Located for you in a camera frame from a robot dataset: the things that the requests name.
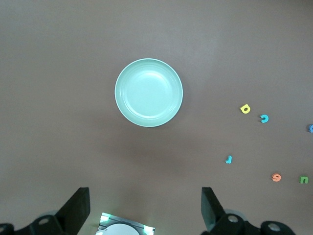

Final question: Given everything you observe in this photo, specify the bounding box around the green plate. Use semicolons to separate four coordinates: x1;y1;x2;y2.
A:
114;58;184;128

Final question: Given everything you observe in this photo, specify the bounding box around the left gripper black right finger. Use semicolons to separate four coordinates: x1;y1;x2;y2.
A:
200;187;298;235

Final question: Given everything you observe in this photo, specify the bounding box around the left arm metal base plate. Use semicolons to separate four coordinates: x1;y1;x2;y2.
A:
95;211;156;235

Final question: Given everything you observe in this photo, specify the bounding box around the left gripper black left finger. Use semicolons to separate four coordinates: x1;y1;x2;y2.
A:
0;187;91;235

